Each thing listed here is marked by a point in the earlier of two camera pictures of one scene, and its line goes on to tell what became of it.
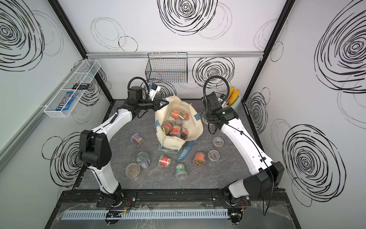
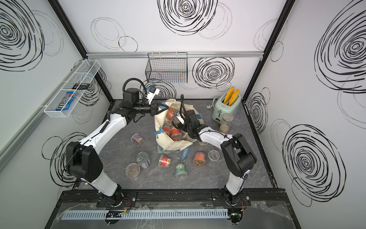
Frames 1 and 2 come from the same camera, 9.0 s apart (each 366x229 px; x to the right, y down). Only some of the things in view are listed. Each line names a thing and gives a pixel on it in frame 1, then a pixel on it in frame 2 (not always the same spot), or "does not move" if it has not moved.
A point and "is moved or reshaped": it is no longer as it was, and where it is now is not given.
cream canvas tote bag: [169, 144] is moved or reshaped
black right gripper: [204, 113] → [183, 127]
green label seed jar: [213, 155] does not move
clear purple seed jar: [137, 139] does not move
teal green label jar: [181, 171] does not move
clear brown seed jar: [132, 170] does not move
